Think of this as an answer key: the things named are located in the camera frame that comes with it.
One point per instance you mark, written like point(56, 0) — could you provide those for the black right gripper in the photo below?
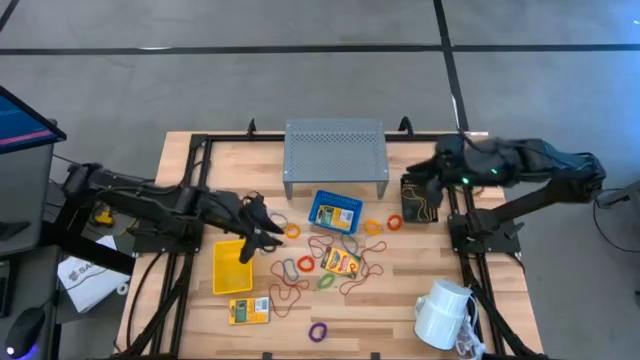
point(450, 165)

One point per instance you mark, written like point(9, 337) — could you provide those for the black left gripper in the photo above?
point(225, 210)

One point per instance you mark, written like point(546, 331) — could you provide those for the small yellow crayon box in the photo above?
point(340, 219)
point(250, 311)

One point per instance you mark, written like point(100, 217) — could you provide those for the green yellow Crayola crayon box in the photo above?
point(340, 262)

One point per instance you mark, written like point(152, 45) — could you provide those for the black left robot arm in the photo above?
point(130, 195)

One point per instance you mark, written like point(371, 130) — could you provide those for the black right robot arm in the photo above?
point(550, 190)

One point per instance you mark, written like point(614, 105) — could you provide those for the yellow rubber band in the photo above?
point(422, 207)

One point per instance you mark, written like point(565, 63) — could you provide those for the black plastic basket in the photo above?
point(410, 212)

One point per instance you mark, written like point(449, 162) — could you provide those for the yellow plastic basket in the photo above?
point(230, 275)

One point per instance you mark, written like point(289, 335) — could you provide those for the blue plastic basket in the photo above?
point(350, 200)

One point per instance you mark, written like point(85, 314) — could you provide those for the grey perforated metal riser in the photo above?
point(335, 150)

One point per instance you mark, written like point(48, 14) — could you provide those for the white cylindrical lamp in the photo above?
point(442, 315)

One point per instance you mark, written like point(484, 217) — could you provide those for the white paper bag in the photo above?
point(90, 280)

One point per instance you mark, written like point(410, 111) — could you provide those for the black computer mouse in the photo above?
point(25, 332)

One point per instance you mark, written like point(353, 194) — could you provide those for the computer monitor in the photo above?
point(20, 125)

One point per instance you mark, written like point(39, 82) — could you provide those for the black frame clamp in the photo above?
point(251, 127)
point(406, 126)

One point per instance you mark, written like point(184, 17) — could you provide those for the black aluminium table frame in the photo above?
point(230, 137)

